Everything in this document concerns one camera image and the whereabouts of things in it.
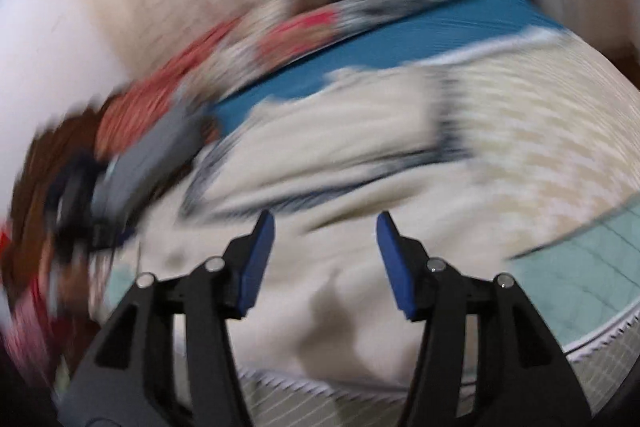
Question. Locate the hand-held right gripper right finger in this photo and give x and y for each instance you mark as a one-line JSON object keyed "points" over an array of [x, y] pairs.
{"points": [[395, 262]]}

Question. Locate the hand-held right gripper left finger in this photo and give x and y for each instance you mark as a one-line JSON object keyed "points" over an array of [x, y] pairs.
{"points": [[257, 257]]}

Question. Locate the white fluffy spotted garment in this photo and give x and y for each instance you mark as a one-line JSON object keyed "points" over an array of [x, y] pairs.
{"points": [[350, 187]]}

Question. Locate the red floral quilt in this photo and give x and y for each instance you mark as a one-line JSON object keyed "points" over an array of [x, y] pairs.
{"points": [[137, 109]]}

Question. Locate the light green quilted mat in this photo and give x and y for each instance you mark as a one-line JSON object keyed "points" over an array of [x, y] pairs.
{"points": [[585, 277]]}

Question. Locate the teal bed sheet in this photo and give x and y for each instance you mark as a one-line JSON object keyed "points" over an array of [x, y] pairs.
{"points": [[400, 42]]}

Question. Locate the carved wooden headboard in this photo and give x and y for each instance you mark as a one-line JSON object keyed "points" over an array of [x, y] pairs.
{"points": [[40, 167]]}

